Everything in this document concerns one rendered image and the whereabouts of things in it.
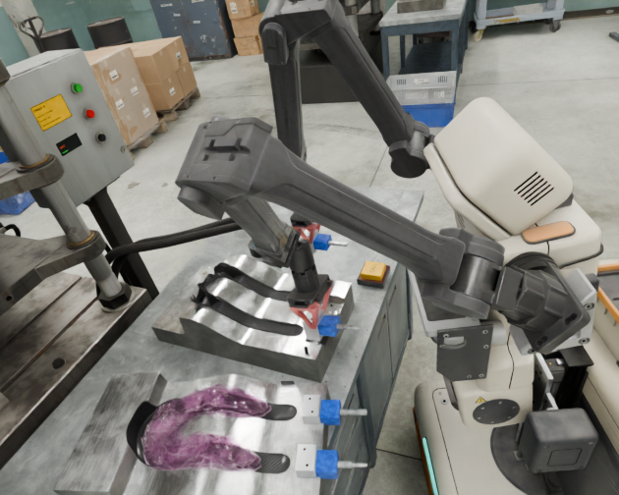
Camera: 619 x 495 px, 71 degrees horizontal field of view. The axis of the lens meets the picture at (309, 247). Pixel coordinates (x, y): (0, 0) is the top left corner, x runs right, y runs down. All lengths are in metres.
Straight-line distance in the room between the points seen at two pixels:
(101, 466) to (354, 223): 0.72
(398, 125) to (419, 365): 1.38
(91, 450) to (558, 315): 0.88
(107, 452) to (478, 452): 1.08
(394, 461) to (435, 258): 1.37
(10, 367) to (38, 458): 0.39
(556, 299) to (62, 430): 1.10
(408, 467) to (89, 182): 1.51
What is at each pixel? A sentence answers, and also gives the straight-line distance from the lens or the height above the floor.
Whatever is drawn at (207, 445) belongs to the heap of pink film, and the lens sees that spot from 0.93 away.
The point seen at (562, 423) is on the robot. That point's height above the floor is 0.75.
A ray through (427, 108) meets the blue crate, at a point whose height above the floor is 0.18.
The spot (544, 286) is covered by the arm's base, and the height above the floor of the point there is 1.23.
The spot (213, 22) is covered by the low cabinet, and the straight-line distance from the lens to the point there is 7.83.
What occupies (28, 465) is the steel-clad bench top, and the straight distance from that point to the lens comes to 1.28.
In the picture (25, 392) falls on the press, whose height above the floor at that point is 0.79.
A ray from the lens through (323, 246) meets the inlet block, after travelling 1.22.
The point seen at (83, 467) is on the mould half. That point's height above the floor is 0.91.
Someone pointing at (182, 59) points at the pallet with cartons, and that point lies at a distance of 6.00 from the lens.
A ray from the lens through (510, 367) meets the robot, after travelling 1.01.
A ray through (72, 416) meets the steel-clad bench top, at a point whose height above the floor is 0.80.
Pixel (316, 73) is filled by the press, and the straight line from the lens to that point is 4.96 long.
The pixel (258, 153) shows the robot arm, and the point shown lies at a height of 1.50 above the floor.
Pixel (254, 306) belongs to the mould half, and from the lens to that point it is 1.17.
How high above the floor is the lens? 1.68
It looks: 37 degrees down
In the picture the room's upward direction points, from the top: 12 degrees counter-clockwise
